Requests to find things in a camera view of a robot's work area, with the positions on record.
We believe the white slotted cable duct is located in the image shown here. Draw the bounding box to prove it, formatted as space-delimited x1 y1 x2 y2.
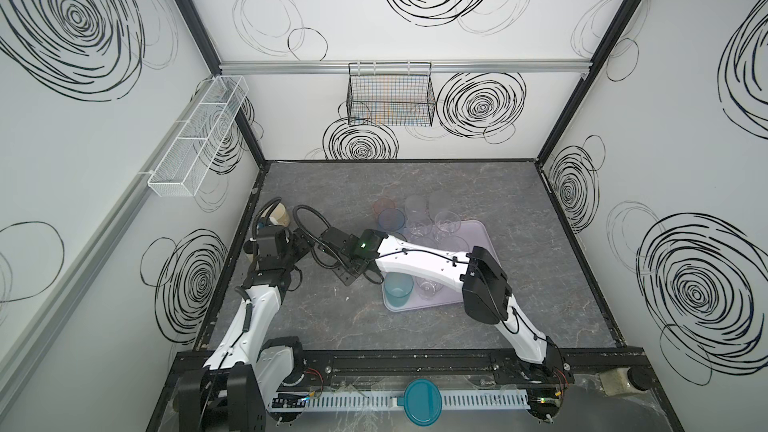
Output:
267 389 530 413

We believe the small pink plastic glass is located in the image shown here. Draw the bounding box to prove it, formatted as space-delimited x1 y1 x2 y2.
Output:
372 197 396 219

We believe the white mesh wall shelf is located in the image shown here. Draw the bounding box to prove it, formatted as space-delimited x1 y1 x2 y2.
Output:
147 75 249 198

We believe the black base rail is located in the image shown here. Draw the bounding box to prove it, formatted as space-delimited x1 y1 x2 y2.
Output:
170 346 652 386

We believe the tall blue textured glass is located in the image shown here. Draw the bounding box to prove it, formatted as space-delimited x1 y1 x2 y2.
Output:
377 208 406 233

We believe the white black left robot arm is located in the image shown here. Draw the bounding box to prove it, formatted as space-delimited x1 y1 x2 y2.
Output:
177 225 308 431

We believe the aluminium wall rail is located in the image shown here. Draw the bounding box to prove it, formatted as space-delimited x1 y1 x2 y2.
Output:
220 59 592 75

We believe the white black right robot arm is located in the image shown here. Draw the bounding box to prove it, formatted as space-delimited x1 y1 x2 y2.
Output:
316 227 567 384

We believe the grain jar with black lid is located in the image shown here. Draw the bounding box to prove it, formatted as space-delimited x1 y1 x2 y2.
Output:
598 367 654 397

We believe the teal dimpled plastic glass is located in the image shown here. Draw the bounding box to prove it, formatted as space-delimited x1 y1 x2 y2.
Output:
383 272 414 308

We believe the lilac plastic tray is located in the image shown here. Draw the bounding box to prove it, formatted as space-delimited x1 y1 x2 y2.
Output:
381 220 499 312

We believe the black wire wall basket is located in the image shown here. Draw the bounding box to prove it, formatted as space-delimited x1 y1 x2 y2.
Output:
345 72 437 127

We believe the oat jar with beige lid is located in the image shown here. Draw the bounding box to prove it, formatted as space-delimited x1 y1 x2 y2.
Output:
269 202 291 227

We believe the teal round lid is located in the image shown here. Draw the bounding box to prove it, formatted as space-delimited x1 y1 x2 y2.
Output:
397 379 443 427

